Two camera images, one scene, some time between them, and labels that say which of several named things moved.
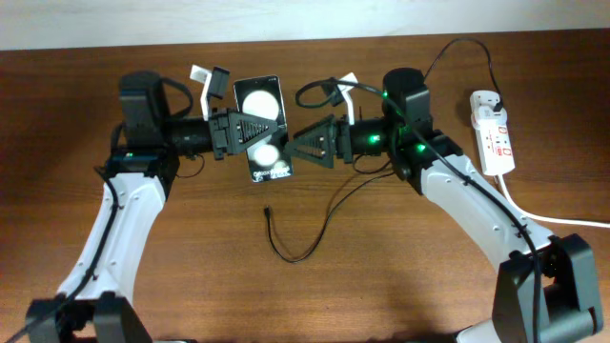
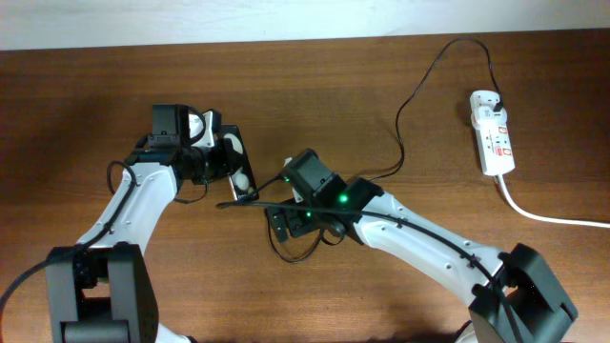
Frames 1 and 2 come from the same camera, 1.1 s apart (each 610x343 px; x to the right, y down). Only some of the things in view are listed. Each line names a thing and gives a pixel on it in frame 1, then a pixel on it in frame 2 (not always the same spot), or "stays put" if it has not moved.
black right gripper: (336, 141) to (297, 226)
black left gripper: (222, 141) to (225, 152)
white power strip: (495, 146) stays put
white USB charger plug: (482, 113) stays put
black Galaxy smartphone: (263, 98) to (243, 177)
